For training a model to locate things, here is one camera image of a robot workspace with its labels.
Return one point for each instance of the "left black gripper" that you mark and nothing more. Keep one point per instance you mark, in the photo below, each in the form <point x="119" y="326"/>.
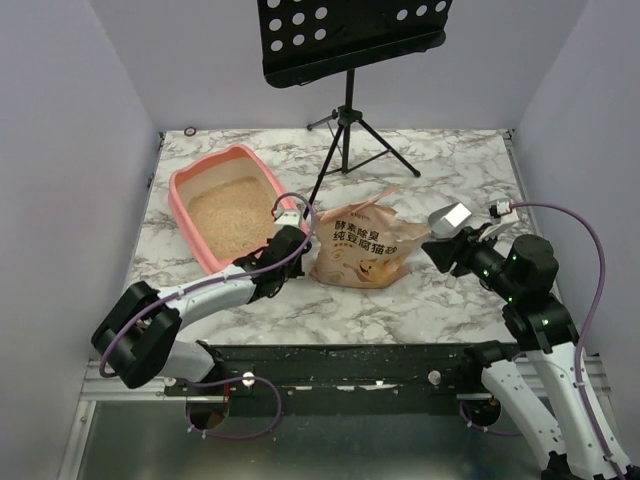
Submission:
<point x="270" y="273"/>

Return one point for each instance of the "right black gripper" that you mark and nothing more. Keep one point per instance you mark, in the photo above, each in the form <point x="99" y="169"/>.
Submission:
<point x="461" y="251"/>

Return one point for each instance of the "white bag sealing clip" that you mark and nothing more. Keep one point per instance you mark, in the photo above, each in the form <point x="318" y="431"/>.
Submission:
<point x="451" y="281"/>

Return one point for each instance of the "metal litter scoop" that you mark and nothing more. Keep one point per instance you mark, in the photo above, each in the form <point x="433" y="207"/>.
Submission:
<point x="447" y="221"/>

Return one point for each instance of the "pink litter box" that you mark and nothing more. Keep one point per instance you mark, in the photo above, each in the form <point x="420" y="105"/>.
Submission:
<point x="222" y="205"/>

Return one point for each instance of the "orange cat litter bag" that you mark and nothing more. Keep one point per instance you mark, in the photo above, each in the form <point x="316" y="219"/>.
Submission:
<point x="365" y="245"/>

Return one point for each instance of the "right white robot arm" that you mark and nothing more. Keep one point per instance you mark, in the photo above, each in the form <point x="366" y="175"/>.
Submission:
<point x="568" y="434"/>

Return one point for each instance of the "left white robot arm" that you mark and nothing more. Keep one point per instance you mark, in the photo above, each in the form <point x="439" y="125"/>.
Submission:
<point x="138" y="338"/>

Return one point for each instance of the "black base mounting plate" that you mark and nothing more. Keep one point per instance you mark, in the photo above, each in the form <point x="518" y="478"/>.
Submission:
<point x="340" y="380"/>

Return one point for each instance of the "black music stand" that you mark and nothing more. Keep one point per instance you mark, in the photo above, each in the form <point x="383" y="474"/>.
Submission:
<point x="305" y="41"/>

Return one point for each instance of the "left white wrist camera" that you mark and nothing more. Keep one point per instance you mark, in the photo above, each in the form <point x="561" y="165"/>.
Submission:
<point x="287" y="217"/>

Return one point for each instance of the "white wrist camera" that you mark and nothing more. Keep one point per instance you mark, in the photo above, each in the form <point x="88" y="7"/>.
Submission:
<point x="287" y="217"/>
<point x="503" y="217"/>

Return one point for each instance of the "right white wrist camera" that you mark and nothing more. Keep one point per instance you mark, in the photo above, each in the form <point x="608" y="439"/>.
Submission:
<point x="503" y="217"/>

